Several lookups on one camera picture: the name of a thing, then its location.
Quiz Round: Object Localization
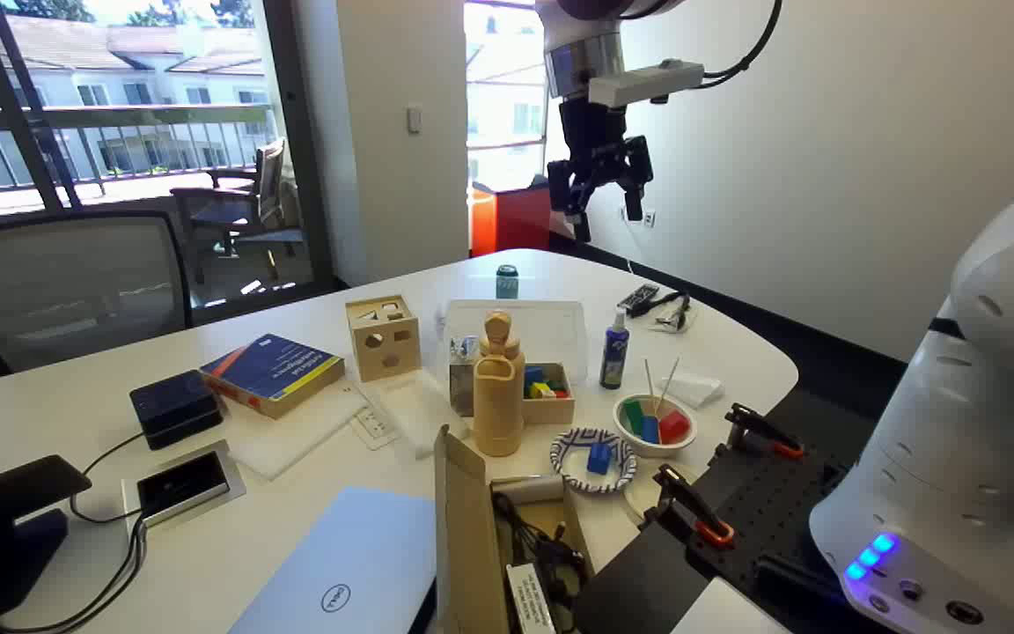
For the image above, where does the wooden patio chair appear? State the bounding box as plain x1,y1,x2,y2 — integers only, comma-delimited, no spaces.
170,138,307,286

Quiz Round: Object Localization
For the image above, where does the white folded cloth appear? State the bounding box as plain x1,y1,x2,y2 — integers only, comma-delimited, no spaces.
659,369,725,409

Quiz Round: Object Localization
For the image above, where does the black remote control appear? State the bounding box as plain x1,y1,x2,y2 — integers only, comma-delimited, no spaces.
616,283,661,317

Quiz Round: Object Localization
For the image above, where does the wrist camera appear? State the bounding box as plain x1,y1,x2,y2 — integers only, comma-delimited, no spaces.
588,59,706,109

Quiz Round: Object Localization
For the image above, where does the wooden tray of coloured blocks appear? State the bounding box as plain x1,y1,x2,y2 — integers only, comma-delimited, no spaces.
521,362,577,426

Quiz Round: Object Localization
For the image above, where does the plain white plate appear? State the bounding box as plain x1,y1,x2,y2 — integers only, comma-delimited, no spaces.
622,461,703,522

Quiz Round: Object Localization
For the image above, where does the narrow window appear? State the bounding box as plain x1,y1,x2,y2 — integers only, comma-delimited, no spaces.
464,0,554,194

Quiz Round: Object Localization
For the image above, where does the blue and yellow book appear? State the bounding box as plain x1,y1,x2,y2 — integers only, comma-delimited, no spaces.
199,333,347,420

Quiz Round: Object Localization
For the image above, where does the white bowl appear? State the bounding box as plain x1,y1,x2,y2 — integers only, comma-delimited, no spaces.
612,392,699,460

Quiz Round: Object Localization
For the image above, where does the wooden shape sorter box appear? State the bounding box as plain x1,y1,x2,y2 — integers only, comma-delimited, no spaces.
345,294,423,383

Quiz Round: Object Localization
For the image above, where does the small black box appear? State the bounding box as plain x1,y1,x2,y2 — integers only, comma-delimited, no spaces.
129,369,224,452

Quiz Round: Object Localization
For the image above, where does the bundle of black cables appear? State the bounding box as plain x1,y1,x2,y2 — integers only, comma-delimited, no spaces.
492,491,594,628

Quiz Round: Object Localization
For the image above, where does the table power socket plate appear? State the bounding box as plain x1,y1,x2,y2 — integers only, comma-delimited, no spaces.
121,439,247,530

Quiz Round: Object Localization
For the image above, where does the orange and red box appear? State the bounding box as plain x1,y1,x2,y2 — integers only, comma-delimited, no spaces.
468,181,553,259

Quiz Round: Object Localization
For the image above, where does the black and orange clamp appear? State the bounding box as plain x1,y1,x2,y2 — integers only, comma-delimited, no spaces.
724,402,805,461
652,464,736,549

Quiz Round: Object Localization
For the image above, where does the black strap with plastic bag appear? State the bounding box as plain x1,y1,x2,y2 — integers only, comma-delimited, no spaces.
646,291,694,334

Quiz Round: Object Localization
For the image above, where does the grey mesh office chair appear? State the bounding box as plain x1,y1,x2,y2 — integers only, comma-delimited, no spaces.
0,210,195,381

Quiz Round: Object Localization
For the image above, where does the blue spray bottle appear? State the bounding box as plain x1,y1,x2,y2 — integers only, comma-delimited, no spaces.
599,306,631,391

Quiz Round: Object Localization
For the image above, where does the open cardboard box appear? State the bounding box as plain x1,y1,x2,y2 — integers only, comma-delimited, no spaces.
433,424,598,634

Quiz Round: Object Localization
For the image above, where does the white paper sheet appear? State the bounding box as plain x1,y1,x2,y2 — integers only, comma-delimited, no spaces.
669,576,791,634

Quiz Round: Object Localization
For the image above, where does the blue patterned paper plate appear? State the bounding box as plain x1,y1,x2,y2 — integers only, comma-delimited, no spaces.
549,428,638,495

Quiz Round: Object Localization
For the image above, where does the clear plastic container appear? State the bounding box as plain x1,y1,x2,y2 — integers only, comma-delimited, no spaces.
440,299,590,386

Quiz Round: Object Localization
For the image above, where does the clear glass jar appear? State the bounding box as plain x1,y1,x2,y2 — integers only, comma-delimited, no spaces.
449,335,482,417

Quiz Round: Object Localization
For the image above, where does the black cable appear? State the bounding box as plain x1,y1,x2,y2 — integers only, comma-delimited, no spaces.
0,430,151,634

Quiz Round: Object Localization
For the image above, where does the large window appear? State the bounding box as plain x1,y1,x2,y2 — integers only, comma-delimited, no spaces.
0,0,336,311

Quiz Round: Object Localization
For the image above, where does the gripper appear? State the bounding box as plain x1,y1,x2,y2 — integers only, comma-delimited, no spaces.
547,95,655,245

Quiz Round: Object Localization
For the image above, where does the white cutting board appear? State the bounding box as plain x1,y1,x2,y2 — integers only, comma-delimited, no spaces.
224,380,369,482

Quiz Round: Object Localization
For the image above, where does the silver laptop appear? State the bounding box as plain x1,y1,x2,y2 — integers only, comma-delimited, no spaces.
225,485,438,634

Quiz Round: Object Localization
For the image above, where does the beige water bottle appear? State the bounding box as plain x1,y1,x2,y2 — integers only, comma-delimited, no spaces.
472,310,527,458

